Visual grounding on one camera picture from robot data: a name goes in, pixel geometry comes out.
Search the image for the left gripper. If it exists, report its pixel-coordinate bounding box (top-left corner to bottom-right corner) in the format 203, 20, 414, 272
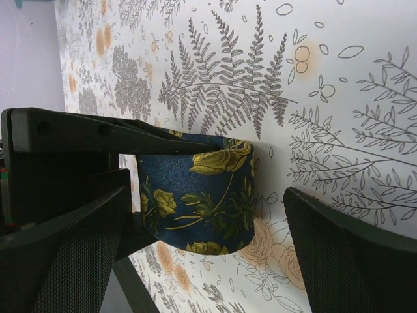
1, 108, 218, 261

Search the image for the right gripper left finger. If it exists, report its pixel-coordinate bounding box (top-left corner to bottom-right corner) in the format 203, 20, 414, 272
1, 188, 130, 312

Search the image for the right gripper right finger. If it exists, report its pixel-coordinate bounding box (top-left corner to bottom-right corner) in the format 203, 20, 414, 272
283, 187, 416, 312

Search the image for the navy yellow floral tie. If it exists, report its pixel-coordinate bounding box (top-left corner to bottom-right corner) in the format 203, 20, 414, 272
136, 131, 256, 256

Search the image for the floral table mat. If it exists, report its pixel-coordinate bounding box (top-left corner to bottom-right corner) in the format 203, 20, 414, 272
55, 1, 416, 312

